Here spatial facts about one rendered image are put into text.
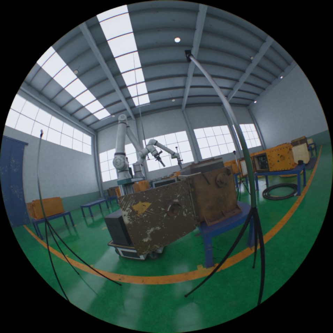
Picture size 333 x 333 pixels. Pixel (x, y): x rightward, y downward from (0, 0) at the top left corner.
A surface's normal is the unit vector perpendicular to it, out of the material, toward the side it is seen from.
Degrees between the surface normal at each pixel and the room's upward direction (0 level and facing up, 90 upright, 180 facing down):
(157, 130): 90
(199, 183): 90
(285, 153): 90
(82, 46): 180
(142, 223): 90
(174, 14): 180
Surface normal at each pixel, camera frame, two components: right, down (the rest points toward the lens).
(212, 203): -0.04, -0.08
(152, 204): 0.46, -0.18
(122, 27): 0.22, 0.97
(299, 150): -0.97, 0.22
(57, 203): 0.97, -0.23
